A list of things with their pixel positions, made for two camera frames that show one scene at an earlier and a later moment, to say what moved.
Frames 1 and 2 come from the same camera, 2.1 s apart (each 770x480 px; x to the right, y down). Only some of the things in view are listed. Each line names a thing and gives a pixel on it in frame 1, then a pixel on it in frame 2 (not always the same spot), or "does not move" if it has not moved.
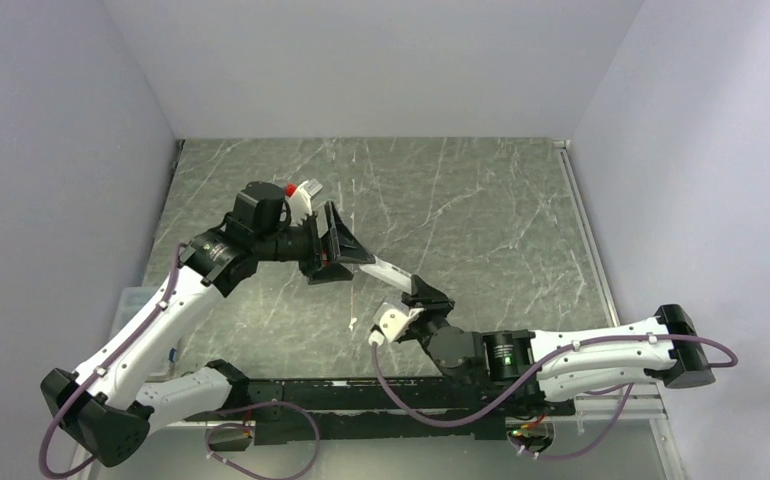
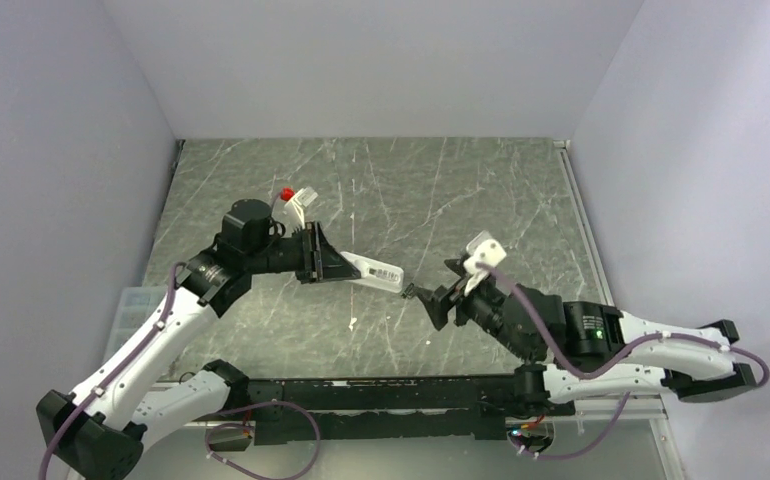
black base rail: (289, 411) does not move
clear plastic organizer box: (131, 301) does not move
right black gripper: (427, 297) -> (436, 301)
